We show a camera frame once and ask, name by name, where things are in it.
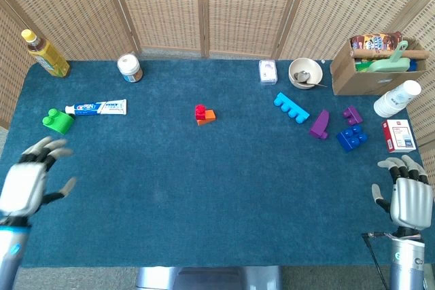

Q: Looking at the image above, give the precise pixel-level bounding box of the cyan long toy block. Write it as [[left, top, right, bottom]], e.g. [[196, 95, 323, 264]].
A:
[[273, 92, 311, 125]]

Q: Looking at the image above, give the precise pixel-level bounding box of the beige bowl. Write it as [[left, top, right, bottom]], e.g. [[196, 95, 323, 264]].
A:
[[288, 57, 323, 90]]

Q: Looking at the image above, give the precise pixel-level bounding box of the wooden rolling pin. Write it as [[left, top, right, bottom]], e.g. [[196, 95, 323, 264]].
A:
[[351, 48, 430, 60]]

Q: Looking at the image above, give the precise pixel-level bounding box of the white-lidded brown jar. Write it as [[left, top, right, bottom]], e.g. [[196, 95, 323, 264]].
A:
[[116, 53, 143, 84]]

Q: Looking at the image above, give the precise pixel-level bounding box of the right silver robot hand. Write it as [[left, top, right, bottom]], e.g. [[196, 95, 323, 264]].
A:
[[371, 154, 434, 237]]

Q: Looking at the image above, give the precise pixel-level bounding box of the purple sloped block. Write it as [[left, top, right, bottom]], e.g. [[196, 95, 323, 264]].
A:
[[309, 109, 331, 141]]

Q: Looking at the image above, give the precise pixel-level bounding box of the orange sloped block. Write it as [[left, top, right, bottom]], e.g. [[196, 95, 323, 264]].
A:
[[196, 109, 218, 126]]

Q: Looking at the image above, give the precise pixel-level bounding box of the white blue toothpaste tube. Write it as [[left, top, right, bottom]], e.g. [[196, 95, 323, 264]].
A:
[[65, 98, 128, 116]]

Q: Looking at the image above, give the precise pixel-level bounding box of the red and white carton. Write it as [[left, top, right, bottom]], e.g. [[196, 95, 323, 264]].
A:
[[381, 119, 417, 153]]

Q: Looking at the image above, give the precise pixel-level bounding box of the yellow-capped tea bottle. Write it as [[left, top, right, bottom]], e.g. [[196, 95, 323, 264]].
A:
[[20, 29, 71, 79]]

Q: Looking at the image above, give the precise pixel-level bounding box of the dark blue four-stud block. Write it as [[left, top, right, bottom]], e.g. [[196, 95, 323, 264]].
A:
[[336, 124, 369, 153]]

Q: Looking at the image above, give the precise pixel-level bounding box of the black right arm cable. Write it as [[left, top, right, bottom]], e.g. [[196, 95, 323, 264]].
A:
[[361, 232, 395, 290]]

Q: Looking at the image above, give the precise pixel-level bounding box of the cardboard box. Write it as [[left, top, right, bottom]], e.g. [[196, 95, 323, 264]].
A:
[[330, 38, 431, 96]]

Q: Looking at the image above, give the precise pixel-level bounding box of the light green plastic dustpan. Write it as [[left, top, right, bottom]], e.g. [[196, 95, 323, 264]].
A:
[[366, 40, 411, 73]]

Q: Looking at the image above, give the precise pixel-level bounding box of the blue carpet table mat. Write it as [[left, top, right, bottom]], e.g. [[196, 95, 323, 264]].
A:
[[0, 60, 432, 268]]

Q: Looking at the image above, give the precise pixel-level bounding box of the wicker folding screen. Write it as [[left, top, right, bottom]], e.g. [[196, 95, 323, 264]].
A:
[[0, 0, 435, 199]]

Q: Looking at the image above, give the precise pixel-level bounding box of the stack of white paper cups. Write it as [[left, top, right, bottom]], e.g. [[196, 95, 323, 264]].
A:
[[373, 79, 422, 118]]

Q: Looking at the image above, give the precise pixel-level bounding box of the metal spoon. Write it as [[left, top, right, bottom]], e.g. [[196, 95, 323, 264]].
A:
[[293, 71, 328, 88]]

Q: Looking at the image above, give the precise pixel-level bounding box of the blue plastic item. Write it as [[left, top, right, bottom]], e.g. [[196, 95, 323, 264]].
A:
[[408, 58, 427, 73]]

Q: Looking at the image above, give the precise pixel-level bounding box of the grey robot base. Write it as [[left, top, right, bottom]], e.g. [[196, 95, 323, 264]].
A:
[[135, 265, 283, 290]]

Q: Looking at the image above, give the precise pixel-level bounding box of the green yellow packet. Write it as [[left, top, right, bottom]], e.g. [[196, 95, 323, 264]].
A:
[[354, 58, 374, 73]]

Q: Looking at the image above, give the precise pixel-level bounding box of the green two-stud block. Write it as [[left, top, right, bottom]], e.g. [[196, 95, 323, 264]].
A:
[[41, 108, 75, 136]]

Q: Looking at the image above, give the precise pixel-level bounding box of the brown snack bag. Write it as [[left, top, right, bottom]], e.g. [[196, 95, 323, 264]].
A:
[[349, 31, 404, 52]]

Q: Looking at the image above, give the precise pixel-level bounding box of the small purple block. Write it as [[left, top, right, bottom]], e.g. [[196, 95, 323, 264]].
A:
[[342, 105, 364, 126]]

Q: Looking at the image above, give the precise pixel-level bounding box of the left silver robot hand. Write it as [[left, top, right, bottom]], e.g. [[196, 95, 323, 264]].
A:
[[0, 136, 78, 227]]

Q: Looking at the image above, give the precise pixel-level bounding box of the small clear plastic box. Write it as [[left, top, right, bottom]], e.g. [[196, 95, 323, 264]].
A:
[[258, 59, 278, 86]]

